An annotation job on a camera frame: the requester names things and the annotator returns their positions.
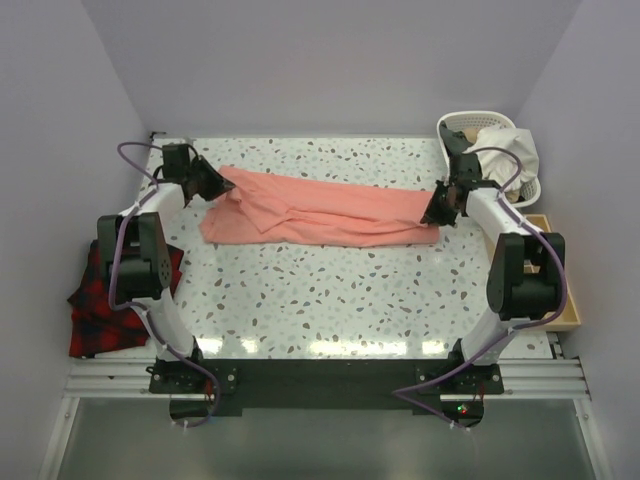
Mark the dark grey garment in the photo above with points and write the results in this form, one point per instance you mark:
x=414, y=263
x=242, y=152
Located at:
x=455, y=142

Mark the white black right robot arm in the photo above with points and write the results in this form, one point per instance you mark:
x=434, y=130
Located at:
x=526, y=285

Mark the pink t shirt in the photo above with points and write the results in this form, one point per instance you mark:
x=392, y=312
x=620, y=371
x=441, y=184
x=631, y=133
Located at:
x=268, y=208

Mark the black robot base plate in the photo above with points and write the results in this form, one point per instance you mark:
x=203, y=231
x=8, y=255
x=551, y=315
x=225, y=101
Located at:
x=230, y=387

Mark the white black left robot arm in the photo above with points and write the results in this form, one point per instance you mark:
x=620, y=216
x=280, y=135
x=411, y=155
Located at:
x=135, y=263

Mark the red black plaid shirt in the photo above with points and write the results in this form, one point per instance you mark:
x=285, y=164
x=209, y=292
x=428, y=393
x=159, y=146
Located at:
x=96, y=328

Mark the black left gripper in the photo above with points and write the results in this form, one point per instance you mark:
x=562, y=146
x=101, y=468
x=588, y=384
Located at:
x=218, y=186

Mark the white perforated laundry basket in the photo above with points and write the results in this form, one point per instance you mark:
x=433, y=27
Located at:
x=507, y=154

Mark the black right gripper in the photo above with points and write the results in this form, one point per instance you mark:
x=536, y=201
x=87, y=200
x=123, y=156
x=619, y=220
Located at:
x=432, y=216

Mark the white garment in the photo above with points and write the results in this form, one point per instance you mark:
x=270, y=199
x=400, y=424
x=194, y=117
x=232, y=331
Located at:
x=510, y=150

